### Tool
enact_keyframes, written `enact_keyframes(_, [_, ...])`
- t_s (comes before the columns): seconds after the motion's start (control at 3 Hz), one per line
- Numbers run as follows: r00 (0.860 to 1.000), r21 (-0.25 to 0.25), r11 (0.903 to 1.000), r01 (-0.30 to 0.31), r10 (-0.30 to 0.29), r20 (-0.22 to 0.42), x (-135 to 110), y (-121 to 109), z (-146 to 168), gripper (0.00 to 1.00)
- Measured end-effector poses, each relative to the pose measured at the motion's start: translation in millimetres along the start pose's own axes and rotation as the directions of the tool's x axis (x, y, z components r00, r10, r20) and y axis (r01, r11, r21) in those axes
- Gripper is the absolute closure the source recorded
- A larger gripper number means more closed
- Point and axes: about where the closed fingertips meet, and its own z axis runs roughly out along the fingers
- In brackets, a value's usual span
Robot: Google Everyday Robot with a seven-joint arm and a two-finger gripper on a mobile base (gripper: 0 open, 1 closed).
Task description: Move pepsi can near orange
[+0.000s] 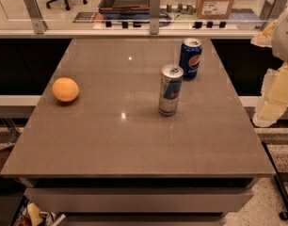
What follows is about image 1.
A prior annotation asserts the left metal railing post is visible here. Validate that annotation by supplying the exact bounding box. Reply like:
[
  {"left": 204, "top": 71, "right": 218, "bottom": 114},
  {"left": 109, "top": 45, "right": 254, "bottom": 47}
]
[{"left": 24, "top": 0, "right": 47, "bottom": 34}]

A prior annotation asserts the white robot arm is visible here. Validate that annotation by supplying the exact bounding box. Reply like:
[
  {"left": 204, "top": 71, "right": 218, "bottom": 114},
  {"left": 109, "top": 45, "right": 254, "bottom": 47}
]
[{"left": 250, "top": 6, "right": 288, "bottom": 127}]

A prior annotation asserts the metal railing post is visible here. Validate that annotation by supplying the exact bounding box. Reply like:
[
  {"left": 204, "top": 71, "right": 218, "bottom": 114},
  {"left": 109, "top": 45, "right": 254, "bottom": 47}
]
[
  {"left": 260, "top": 0, "right": 288, "bottom": 28},
  {"left": 24, "top": 0, "right": 47, "bottom": 34},
  {"left": 150, "top": 0, "right": 160, "bottom": 35}
]

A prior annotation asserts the middle metal railing post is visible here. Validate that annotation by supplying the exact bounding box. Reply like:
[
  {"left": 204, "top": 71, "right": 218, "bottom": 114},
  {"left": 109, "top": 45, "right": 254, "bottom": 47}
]
[{"left": 150, "top": 0, "right": 160, "bottom": 35}]

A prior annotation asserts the grey table drawer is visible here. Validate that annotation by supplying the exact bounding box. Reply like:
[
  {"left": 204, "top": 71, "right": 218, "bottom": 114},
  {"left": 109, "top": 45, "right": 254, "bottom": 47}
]
[{"left": 25, "top": 187, "right": 253, "bottom": 213}]

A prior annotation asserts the silver red bull can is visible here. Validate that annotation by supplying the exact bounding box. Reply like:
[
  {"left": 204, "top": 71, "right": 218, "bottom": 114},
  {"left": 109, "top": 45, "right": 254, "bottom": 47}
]
[{"left": 159, "top": 64, "right": 184, "bottom": 115}]

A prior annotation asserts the orange fruit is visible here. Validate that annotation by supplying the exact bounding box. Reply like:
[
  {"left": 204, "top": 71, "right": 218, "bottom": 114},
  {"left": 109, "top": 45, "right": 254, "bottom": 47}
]
[{"left": 52, "top": 77, "right": 79, "bottom": 102}]

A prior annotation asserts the blue pepsi can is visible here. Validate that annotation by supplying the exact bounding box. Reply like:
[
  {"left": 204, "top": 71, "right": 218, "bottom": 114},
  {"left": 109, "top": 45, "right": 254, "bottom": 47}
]
[{"left": 179, "top": 38, "right": 202, "bottom": 80}]

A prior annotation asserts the brown cardboard box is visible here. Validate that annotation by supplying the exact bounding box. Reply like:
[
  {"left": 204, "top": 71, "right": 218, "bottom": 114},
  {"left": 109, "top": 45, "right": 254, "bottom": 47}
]
[{"left": 196, "top": 0, "right": 234, "bottom": 19}]

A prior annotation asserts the right metal railing post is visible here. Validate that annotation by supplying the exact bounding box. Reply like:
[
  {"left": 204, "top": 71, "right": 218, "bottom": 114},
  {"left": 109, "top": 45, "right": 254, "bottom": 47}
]
[{"left": 260, "top": 0, "right": 288, "bottom": 28}]

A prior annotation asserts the clutter bin under table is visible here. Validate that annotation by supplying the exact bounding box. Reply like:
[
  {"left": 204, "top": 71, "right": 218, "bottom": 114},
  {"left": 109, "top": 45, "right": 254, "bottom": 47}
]
[{"left": 9, "top": 196, "right": 66, "bottom": 226}]

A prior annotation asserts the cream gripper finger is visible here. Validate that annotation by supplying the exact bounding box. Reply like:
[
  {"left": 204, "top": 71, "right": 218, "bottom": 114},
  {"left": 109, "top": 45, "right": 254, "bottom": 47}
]
[
  {"left": 252, "top": 63, "right": 288, "bottom": 127},
  {"left": 250, "top": 21, "right": 277, "bottom": 48}
]

